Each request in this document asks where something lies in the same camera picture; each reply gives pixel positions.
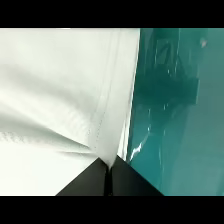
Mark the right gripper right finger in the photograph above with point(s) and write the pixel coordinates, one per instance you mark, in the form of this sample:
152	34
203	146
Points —
133	183

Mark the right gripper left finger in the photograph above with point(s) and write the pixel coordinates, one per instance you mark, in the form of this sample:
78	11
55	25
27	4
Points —
88	183

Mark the white shirt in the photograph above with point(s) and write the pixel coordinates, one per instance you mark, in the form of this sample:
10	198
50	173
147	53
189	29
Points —
56	100

